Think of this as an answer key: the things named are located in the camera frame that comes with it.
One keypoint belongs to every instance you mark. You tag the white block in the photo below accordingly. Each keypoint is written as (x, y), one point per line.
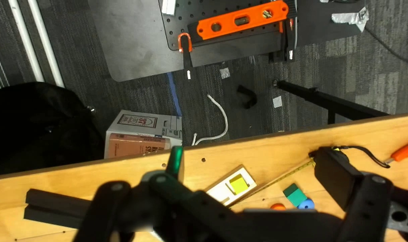
(168, 6)

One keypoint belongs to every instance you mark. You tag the crumpled silver tape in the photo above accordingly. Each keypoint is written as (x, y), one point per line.
(350, 17)

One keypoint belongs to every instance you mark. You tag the black perforated plate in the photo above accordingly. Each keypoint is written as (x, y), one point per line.
(183, 16)

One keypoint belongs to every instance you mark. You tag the blue bead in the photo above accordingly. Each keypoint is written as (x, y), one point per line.
(307, 203)

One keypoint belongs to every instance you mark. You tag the yellow tape measure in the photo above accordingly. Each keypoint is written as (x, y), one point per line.
(277, 180)

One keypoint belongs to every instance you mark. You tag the black bar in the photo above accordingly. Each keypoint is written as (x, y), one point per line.
(56, 206)

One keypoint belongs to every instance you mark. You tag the black bag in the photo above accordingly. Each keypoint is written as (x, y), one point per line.
(35, 127)

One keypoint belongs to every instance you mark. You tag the cardboard box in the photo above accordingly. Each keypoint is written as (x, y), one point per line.
(140, 134)

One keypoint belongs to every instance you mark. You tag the square yellow block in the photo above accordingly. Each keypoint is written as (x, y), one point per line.
(239, 184)

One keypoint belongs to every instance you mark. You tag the grey floor mat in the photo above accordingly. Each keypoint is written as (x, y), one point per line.
(133, 37)

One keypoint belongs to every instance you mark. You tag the orange spirit level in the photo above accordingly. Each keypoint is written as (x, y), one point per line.
(240, 21)

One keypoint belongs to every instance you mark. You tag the white wooden board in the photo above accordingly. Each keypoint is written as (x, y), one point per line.
(220, 191)

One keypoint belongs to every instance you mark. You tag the orange and black clamp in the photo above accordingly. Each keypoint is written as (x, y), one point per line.
(187, 60)

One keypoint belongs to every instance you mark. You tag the piece of silver tape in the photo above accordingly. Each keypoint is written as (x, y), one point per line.
(277, 102)
(225, 73)

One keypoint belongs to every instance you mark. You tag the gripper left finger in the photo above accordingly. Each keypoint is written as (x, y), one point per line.
(177, 205)

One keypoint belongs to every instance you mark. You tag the strip of blue tape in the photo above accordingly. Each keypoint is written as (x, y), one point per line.
(174, 95)

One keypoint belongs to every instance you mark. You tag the orange bead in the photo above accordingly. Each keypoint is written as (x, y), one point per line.
(277, 206)

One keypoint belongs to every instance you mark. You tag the green block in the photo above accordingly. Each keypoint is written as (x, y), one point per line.
(294, 195)

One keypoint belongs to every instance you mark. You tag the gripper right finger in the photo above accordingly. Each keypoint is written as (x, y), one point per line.
(338, 178)

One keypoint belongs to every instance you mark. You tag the stand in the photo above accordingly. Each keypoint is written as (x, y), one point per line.
(325, 101)

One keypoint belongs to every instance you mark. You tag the white pipes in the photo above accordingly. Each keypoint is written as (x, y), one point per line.
(39, 43)

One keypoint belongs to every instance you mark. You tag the black curved piece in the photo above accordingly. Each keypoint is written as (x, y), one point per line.
(249, 97)

